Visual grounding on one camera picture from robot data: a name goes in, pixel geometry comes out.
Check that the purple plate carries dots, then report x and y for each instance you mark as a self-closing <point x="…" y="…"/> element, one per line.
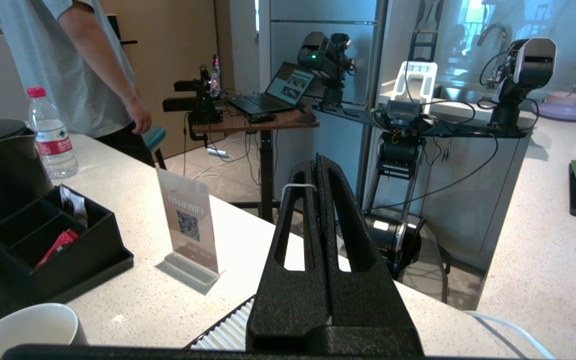
<point x="565" y="111"/>

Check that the clear water bottle red cap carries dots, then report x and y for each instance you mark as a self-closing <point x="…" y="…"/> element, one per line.
<point x="53" y="145"/>

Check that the teal stool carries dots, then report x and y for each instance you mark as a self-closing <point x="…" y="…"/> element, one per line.
<point x="154" y="137"/>

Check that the black electric kettle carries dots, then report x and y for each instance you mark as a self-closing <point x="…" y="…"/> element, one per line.
<point x="3" y="175"/>

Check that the black mug white inside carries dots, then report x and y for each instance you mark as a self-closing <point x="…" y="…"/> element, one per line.
<point x="28" y="327"/>

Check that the white plastic rack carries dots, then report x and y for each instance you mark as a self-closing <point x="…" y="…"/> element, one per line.
<point x="415" y="82"/>

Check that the black desk mounted device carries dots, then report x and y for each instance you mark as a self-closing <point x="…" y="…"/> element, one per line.
<point x="200" y="102"/>

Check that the black laptop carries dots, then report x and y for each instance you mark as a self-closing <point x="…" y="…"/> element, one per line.
<point x="288" y="85"/>

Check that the black sensor head green light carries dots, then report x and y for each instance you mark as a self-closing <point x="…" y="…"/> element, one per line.
<point x="320" y="52"/>

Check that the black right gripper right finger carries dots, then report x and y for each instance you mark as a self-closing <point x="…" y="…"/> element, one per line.
<point x="373" y="310"/>

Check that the silver refrigerator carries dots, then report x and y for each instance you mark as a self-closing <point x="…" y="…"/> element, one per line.
<point x="288" y="45"/>

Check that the black compartment organizer box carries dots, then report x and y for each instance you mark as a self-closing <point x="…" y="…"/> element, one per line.
<point x="83" y="255"/>

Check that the black background robot stand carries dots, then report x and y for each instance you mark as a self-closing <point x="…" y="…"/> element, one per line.
<point x="398" y="160"/>

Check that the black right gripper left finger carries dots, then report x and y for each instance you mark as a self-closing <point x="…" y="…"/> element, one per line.
<point x="288" y="310"/>

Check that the QR code acrylic sign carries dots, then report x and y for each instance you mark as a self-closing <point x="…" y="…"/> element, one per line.
<point x="188" y="220"/>

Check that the red coffee sachet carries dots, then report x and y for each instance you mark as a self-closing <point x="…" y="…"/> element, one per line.
<point x="58" y="245"/>

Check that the person in grey t-shirt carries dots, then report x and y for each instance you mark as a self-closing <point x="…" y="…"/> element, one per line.
<point x="58" y="65"/>

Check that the black computer mouse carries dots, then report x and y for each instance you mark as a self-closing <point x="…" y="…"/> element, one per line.
<point x="262" y="118"/>

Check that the pink small bowl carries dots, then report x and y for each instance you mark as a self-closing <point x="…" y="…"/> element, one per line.
<point x="563" y="96"/>

